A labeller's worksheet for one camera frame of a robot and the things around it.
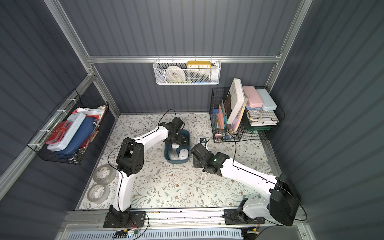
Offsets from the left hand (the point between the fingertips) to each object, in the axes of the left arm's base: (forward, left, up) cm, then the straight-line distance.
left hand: (178, 141), depth 99 cm
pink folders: (+21, -31, +2) cm, 37 cm away
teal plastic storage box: (-3, +7, -1) cm, 8 cm away
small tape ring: (+7, -44, +18) cm, 48 cm away
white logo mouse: (-9, -4, -1) cm, 10 cm away
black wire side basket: (+5, +44, +26) cm, 51 cm away
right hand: (-18, -16, +8) cm, 26 cm away
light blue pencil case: (+16, -58, +20) cm, 63 cm away
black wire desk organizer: (+8, -41, +18) cm, 45 cm away
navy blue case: (-18, +42, +28) cm, 53 cm away
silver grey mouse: (-8, +3, -2) cm, 9 cm away
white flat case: (-9, +44, +32) cm, 55 cm away
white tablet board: (+7, -35, +29) cm, 46 cm away
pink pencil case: (+16, -48, +23) cm, 56 cm away
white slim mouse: (-2, +2, -1) cm, 4 cm away
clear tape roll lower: (-32, +43, -4) cm, 54 cm away
